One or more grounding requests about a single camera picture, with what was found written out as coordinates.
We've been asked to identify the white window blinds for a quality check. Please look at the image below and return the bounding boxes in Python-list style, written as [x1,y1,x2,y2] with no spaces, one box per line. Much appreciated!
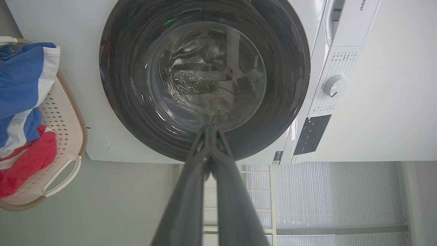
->
[239,162,410,246]

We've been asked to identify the red garment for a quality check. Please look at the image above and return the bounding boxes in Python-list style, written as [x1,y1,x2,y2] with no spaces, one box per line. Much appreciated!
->
[0,125,57,199]

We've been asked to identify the white round program knob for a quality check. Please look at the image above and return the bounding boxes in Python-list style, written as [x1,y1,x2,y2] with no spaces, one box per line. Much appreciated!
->
[324,75,349,98]

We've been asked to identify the round black washer door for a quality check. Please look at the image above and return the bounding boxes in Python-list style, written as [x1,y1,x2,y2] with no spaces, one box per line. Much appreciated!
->
[99,0,311,162]

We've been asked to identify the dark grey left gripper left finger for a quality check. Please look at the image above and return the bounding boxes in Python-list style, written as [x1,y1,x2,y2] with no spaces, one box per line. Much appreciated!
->
[150,124,212,246]

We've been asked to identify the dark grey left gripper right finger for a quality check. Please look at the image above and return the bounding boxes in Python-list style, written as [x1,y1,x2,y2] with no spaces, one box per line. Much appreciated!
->
[210,125,270,246]

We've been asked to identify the beige plastic laundry basket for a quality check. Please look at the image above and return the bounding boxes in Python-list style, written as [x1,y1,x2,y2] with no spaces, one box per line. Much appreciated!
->
[0,37,88,211]

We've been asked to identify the black washer display panel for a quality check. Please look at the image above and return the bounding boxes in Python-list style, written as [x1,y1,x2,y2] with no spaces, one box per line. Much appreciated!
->
[293,114,332,156]

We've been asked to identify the round white filter cover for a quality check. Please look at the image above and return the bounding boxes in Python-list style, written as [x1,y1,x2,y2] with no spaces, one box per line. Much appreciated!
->
[87,127,111,151]

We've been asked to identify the white detergent drawer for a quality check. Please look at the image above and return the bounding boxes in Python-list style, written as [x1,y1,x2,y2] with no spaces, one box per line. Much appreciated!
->
[324,0,381,48]

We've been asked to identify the white front-load washing machine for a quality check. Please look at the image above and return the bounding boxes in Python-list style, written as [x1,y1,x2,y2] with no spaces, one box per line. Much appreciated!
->
[5,0,437,165]

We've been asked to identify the perforated steel washer drum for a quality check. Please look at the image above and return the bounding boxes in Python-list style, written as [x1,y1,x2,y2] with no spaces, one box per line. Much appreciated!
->
[159,29,267,115]

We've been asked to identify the blue and white garment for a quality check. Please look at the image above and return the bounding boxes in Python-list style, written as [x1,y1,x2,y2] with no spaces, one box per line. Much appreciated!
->
[0,42,61,158]

